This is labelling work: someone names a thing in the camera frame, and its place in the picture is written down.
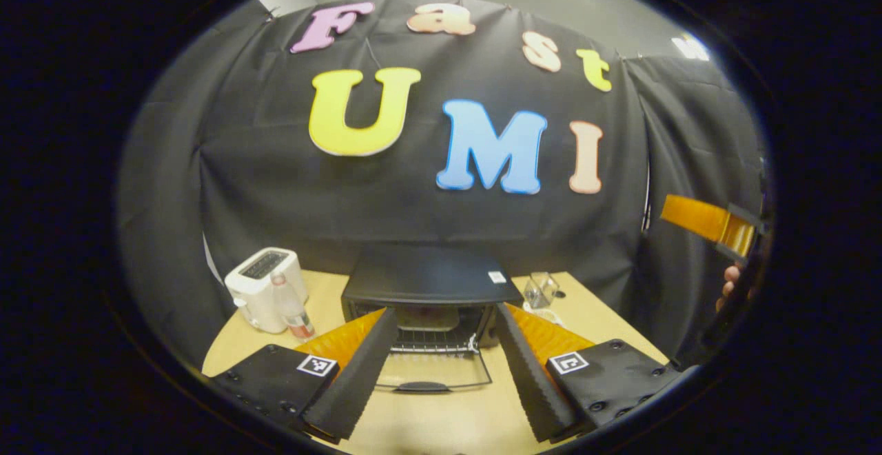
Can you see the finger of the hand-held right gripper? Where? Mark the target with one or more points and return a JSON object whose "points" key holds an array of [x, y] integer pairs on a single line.
{"points": [[696, 217]]}

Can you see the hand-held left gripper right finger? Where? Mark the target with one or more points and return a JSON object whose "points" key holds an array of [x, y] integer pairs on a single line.
{"points": [[527, 372]]}

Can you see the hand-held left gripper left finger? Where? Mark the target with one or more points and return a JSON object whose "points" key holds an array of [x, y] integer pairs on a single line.
{"points": [[358, 372]]}

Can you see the black electric oven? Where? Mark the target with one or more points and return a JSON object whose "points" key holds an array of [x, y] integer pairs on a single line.
{"points": [[427, 276]]}

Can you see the small red label bottle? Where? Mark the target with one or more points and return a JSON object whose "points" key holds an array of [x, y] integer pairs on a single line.
{"points": [[293, 310]]}

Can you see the white toaster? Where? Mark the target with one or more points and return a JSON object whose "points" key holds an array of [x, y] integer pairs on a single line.
{"points": [[258, 282]]}

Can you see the small ceiling light panel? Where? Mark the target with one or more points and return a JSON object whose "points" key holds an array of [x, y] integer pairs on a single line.
{"points": [[690, 47]]}

